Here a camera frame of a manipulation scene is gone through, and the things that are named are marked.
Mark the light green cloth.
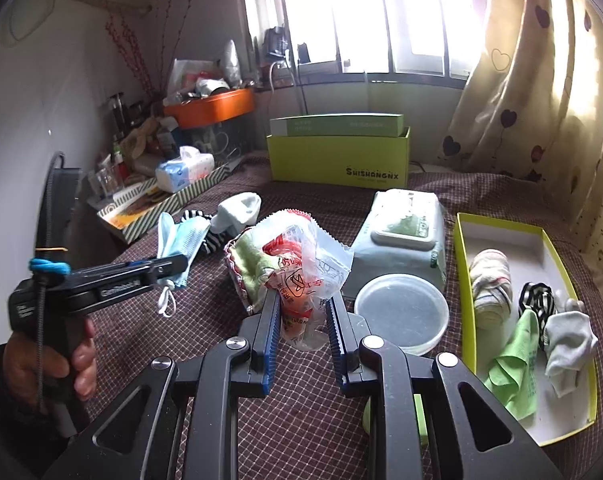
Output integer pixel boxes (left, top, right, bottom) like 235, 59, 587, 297
484, 309, 539, 420

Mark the striped cardboard tray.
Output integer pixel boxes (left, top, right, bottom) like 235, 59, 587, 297
96, 157, 245, 245

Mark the small black white striped sock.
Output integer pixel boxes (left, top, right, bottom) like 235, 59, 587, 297
182, 210, 225, 256

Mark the white blue tissue pack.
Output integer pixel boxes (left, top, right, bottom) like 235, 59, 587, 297
155, 146, 216, 193

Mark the yellow-green deep cardboard box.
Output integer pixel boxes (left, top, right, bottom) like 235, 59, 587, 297
266, 127, 412, 190

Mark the red branch decoration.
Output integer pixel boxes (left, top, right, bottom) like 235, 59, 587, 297
106, 0, 202, 98

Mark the large black white striped sock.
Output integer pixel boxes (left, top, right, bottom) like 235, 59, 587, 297
519, 282, 557, 348

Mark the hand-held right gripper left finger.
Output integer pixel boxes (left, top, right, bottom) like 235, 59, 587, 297
42, 290, 283, 480

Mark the yellow-green shallow cardboard box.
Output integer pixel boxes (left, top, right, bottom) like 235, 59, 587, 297
454, 212, 599, 447

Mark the blue elastic band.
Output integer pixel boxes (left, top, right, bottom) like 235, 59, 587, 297
29, 257, 71, 277

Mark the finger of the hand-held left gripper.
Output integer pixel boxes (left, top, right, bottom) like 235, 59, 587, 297
142, 265, 188, 290
72, 255, 188, 282

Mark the pale green wet wipes pack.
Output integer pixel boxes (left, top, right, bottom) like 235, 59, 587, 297
342, 189, 448, 301

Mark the clear drinking glasses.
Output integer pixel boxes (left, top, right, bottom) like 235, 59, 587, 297
86, 165, 117, 206

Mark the clear red-printed plastic bag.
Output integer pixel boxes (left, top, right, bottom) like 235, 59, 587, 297
252, 209, 355, 353

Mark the brown checked blanket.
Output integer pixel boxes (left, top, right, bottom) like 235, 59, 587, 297
66, 152, 603, 480

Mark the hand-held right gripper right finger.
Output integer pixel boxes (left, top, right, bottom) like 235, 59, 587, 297
325, 294, 565, 480

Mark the black braided cable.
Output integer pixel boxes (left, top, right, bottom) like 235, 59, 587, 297
34, 151, 67, 413

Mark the cream sock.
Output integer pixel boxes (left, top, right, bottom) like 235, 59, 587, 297
469, 249, 511, 331

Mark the clear plastic container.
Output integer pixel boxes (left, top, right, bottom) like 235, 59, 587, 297
189, 120, 255, 161

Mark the clear jar with white lid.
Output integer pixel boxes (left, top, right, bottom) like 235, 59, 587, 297
354, 274, 451, 357

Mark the cream heart-print curtain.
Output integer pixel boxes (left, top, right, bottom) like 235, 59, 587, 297
441, 0, 603, 271

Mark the orange plastic bin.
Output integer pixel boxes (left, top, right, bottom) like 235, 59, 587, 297
162, 87, 256, 128

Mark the grey sock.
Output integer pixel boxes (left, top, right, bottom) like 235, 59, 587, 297
544, 299, 599, 398

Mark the long green carton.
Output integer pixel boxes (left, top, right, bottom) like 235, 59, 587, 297
270, 114, 405, 138

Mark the beige plush toy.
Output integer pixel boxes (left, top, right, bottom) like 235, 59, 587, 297
119, 117, 165, 161

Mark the white plastic bag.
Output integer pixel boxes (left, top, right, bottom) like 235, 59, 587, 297
168, 59, 217, 96

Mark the green plastic container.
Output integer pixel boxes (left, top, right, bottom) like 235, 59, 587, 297
361, 392, 429, 448

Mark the blue face mask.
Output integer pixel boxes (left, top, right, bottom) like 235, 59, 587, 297
156, 212, 212, 317

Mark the black appliance on windowsill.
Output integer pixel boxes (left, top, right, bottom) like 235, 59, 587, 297
263, 26, 288, 58

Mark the person's left hand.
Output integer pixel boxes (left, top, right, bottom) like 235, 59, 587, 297
4, 332, 100, 403

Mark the dark pump bottle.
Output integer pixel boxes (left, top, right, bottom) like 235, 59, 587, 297
106, 91, 128, 131

